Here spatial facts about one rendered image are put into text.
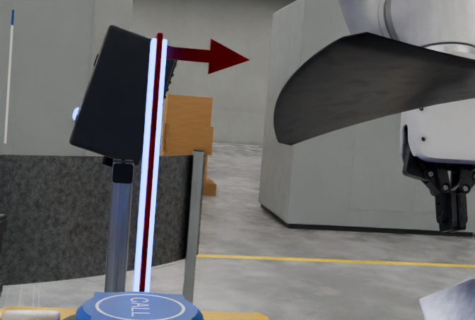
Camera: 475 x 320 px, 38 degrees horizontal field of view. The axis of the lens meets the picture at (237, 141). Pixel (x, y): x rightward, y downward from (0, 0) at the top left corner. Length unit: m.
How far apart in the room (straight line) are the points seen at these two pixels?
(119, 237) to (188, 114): 7.53
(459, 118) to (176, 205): 1.85
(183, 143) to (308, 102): 8.02
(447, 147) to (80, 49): 5.78
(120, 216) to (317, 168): 5.72
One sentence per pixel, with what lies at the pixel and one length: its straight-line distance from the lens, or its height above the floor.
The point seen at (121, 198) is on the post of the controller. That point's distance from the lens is 1.00.
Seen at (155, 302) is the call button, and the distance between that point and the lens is 0.23.
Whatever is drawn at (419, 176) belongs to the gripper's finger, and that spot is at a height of 1.09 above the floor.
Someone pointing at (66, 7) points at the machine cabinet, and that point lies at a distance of 6.48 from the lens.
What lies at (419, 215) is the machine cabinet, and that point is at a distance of 7.11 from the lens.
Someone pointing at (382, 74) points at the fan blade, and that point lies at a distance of 0.46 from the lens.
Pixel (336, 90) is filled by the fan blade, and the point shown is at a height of 1.16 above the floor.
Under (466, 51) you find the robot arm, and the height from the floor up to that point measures 1.23.
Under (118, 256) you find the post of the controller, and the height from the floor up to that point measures 0.92.
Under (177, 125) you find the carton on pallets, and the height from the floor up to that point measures 0.85.
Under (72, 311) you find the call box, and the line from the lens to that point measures 0.25.
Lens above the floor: 1.15
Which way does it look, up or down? 3 degrees down
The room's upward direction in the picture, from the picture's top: 4 degrees clockwise
